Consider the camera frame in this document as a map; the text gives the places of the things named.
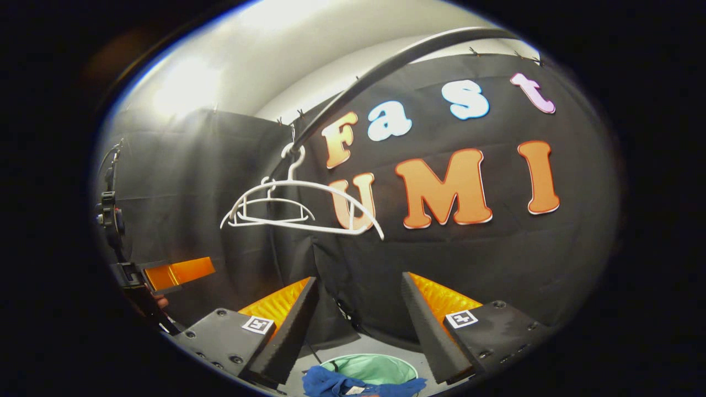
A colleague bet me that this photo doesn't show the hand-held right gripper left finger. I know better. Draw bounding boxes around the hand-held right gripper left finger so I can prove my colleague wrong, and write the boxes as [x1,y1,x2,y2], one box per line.
[174,276,319,387]

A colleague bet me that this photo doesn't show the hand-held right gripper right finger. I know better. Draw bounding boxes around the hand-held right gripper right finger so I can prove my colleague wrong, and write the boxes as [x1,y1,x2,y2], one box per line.
[401,271,552,385]

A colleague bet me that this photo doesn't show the blue corduroy jacket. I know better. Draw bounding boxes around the blue corduroy jacket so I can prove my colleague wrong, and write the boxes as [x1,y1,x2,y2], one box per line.
[302,365,428,397]

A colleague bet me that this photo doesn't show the green laundry hamper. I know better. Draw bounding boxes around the green laundry hamper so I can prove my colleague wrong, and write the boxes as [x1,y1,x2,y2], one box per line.
[317,353,421,397]

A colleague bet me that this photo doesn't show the small white plastic hanger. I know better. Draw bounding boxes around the small white plastic hanger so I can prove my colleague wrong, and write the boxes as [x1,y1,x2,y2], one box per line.
[234,176,316,226]

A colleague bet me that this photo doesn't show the large white plastic hanger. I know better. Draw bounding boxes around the large white plastic hanger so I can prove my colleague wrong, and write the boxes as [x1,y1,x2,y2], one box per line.
[220,142,385,241]

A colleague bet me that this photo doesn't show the black backdrop cloth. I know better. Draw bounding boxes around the black backdrop cloth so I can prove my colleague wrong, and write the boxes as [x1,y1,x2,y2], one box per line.
[270,52,621,353]
[97,108,309,331]

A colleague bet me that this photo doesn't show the black clothes rail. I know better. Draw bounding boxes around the black clothes rail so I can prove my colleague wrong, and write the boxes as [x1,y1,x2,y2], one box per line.
[268,26,522,183]

